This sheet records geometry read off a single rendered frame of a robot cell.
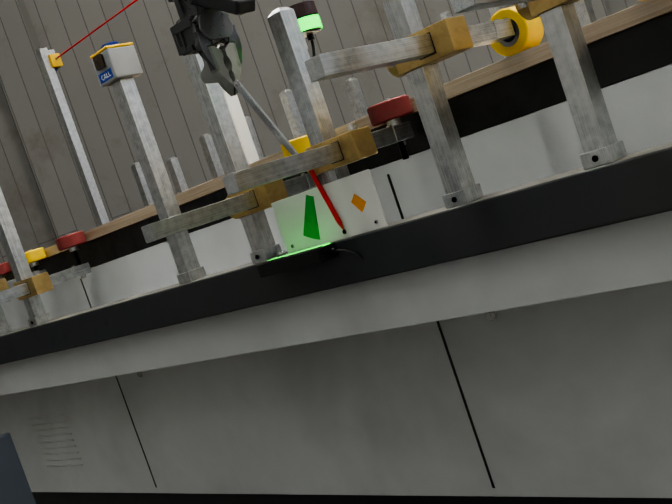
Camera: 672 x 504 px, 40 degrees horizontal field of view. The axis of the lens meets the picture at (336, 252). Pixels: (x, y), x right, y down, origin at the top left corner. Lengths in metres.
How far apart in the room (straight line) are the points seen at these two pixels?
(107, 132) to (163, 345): 4.21
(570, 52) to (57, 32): 5.39
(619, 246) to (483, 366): 0.55
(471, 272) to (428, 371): 0.45
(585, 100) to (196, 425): 1.61
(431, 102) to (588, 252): 0.33
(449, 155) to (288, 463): 1.13
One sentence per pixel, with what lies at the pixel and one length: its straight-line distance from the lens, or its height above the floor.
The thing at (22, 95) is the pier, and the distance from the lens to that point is 6.46.
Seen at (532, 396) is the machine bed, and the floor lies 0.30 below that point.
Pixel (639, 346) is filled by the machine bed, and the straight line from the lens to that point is 1.63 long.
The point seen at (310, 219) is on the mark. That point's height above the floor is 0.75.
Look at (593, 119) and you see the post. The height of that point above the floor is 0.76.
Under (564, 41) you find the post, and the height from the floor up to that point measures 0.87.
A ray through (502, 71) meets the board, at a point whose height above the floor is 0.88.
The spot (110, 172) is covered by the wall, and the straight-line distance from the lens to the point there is 6.32.
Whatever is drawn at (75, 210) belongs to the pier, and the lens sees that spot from 6.33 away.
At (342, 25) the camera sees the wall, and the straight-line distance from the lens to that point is 5.94.
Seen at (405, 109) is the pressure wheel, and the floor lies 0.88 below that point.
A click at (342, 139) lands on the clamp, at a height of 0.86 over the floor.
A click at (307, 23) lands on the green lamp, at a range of 1.66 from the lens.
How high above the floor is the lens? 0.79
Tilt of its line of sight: 4 degrees down
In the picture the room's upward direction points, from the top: 19 degrees counter-clockwise
